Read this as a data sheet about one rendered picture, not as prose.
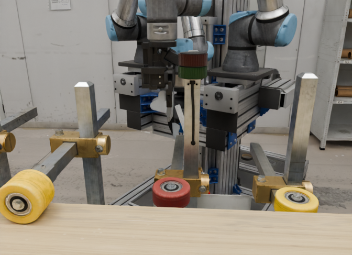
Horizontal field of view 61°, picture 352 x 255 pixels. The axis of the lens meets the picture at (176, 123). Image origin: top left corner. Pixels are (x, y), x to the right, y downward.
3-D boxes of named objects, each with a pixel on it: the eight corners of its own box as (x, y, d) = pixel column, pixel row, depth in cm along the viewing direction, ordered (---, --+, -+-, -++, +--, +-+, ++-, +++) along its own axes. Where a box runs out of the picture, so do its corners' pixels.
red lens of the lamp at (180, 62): (178, 62, 64) (178, 51, 63) (207, 62, 64) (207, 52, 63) (177, 66, 58) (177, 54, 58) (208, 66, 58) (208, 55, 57)
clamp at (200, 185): (156, 185, 79) (156, 168, 78) (207, 187, 78) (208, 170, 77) (154, 197, 74) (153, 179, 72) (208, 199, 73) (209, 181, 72)
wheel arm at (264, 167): (248, 152, 101) (249, 141, 100) (259, 153, 101) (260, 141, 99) (285, 243, 60) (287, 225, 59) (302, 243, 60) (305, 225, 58)
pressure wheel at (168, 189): (155, 217, 70) (154, 174, 66) (189, 219, 70) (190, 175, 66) (151, 241, 63) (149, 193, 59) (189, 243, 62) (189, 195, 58)
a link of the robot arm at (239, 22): (238, 44, 131) (240, 11, 127) (265, 45, 122) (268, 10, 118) (221, 45, 123) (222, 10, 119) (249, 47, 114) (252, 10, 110)
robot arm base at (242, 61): (231, 66, 136) (232, 43, 133) (263, 68, 128) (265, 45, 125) (216, 70, 124) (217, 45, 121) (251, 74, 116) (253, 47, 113)
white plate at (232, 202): (154, 222, 83) (153, 191, 80) (248, 226, 82) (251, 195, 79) (154, 223, 83) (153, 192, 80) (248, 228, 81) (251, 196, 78)
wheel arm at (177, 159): (175, 145, 105) (175, 133, 103) (185, 145, 104) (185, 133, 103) (162, 225, 64) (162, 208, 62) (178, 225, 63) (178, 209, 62)
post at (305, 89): (274, 245, 82) (296, 71, 67) (286, 246, 82) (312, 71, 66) (277, 255, 79) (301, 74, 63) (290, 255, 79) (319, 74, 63)
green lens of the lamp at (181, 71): (178, 74, 65) (178, 63, 64) (206, 74, 65) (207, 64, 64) (177, 78, 59) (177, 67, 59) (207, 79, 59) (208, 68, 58)
